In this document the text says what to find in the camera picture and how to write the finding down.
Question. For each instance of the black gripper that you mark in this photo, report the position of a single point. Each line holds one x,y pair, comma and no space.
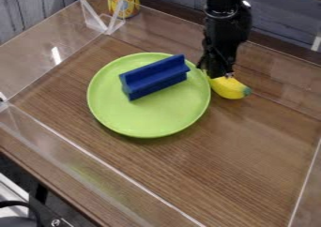
224,34

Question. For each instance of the yellow toy banana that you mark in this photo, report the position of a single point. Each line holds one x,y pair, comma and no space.
228,88

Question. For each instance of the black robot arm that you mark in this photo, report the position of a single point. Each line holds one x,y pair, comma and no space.
224,9

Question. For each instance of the green round plate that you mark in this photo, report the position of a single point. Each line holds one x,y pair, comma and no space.
158,115

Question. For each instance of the blue plastic block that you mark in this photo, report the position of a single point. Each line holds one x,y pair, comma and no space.
153,77

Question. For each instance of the yellow printed can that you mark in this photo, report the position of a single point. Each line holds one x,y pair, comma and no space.
128,7

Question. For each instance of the clear acrylic enclosure wall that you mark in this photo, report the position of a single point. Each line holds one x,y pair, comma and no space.
240,169

